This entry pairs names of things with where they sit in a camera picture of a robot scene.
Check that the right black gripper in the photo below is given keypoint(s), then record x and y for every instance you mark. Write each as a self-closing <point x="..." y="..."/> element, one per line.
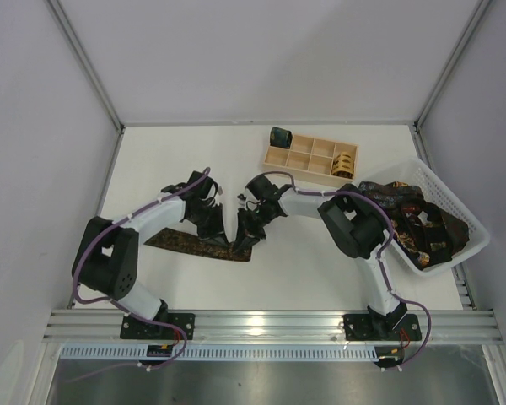
<point x="250" y="222"/>

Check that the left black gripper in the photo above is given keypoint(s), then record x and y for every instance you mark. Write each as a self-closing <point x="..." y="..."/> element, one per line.
<point x="211" y="224"/>

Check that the dark key-patterned tie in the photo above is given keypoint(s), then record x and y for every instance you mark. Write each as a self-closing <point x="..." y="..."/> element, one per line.
<point x="185" y="243"/>

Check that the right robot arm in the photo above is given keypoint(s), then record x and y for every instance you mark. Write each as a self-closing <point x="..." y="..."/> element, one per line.
<point x="357" y="225"/>

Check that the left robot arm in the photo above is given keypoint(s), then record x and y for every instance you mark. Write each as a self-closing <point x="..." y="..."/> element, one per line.
<point x="105" y="268"/>

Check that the pile of dark ties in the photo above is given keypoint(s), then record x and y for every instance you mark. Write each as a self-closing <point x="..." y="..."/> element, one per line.
<point x="426" y="233"/>

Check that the wooden compartment box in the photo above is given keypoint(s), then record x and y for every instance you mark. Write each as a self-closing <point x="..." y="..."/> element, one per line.
<point x="310" y="159"/>

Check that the rolled dark green tie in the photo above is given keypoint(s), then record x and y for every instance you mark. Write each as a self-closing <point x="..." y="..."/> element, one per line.
<point x="280" y="138"/>

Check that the rolled gold patterned tie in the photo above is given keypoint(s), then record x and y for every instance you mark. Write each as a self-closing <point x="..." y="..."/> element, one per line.
<point x="343" y="166"/>

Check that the white plastic basket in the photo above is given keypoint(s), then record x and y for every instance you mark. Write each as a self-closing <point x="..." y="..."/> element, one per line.
<point x="415" y="172"/>

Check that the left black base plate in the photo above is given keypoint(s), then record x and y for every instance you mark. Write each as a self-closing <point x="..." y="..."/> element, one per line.
<point x="134" y="329"/>

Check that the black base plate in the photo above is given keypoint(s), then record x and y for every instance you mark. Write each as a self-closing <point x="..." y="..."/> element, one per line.
<point x="366" y="327"/>
<point x="134" y="329"/>

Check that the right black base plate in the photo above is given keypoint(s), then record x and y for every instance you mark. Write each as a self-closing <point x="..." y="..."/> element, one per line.
<point x="366" y="327"/>

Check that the white slotted cable duct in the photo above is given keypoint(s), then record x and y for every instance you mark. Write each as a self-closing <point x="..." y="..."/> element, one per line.
<point x="205" y="352"/>

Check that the aluminium mounting rail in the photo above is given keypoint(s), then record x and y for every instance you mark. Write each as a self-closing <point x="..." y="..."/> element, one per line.
<point x="269" y="327"/>

